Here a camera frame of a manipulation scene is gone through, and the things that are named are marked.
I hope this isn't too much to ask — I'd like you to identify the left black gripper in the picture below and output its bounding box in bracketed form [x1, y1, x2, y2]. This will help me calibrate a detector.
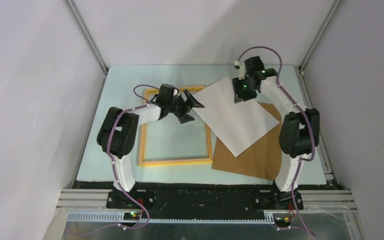
[167, 89, 204, 124]

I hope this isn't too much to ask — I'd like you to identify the orange flower photo print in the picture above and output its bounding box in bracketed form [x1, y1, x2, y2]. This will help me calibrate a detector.
[193, 77, 280, 157]

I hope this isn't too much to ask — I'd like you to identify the brown cardboard backing board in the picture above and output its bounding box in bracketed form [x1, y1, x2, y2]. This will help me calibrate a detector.
[211, 101, 284, 181]

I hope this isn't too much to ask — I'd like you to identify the yellow wooden picture frame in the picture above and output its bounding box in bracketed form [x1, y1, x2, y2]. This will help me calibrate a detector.
[137, 86, 214, 168]

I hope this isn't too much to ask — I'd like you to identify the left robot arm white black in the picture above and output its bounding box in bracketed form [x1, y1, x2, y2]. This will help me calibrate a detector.
[96, 84, 204, 208]

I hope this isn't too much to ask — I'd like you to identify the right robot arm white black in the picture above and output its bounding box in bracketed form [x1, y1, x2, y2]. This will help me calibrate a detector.
[232, 56, 320, 209]

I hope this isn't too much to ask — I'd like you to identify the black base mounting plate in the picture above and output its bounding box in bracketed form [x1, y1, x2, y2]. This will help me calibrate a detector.
[72, 180, 340, 221]

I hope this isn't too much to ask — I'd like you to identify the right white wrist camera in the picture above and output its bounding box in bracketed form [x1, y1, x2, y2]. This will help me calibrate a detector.
[234, 60, 247, 80]

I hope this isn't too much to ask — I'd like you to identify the right aluminium corner post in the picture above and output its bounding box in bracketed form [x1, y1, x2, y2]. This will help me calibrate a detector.
[298, 0, 345, 75]

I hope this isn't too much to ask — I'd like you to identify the aluminium corner post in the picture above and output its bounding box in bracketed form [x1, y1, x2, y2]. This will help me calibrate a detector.
[62, 0, 109, 75]
[298, 0, 345, 75]

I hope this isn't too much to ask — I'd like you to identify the aluminium extrusion rail front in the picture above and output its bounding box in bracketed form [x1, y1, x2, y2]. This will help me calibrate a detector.
[56, 189, 357, 224]

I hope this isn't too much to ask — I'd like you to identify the left aluminium corner post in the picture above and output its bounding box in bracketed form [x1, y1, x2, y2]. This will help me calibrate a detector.
[62, 0, 109, 75]

